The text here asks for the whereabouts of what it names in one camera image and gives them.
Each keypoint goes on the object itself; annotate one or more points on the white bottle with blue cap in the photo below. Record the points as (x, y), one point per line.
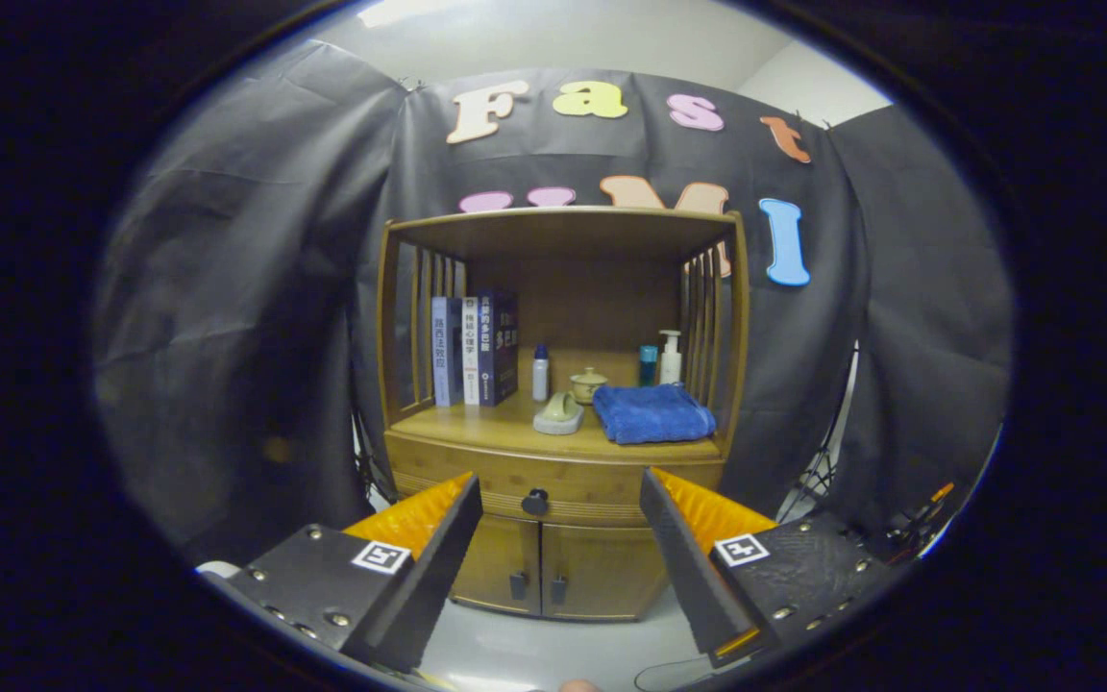
(540, 377)

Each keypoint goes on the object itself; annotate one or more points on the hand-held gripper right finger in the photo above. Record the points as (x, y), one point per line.
(683, 567)

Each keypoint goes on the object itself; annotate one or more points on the teal bottle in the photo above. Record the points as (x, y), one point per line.
(648, 367)

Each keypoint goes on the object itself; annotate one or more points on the wooden cabinet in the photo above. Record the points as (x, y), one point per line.
(592, 298)

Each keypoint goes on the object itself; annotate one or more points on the cream lidded teacup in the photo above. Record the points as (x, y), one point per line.
(589, 386)

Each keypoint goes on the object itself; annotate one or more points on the dark navy book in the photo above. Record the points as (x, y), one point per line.
(499, 346)

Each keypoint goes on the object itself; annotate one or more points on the light blue book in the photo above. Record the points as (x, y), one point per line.
(445, 351)

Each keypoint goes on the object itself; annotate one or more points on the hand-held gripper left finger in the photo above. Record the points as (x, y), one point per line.
(438, 567)

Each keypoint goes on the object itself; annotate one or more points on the wooden cabinet door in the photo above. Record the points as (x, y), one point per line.
(602, 572)
(496, 567)

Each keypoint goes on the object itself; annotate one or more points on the black device with orange tip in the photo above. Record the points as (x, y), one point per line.
(919, 524)

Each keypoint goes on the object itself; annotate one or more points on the blue folded towel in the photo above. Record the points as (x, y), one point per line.
(654, 415)

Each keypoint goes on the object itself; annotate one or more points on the wooden countertop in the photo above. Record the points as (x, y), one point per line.
(477, 423)

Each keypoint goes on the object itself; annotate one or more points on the pale green scrub brush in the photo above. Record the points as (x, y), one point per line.
(558, 418)

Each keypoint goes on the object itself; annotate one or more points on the white spine book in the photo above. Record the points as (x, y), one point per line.
(471, 351)

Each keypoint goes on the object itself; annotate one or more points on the white pump bottle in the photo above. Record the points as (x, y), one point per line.
(671, 365)

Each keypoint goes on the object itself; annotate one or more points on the black backdrop stand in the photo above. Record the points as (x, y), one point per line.
(368, 461)
(818, 481)

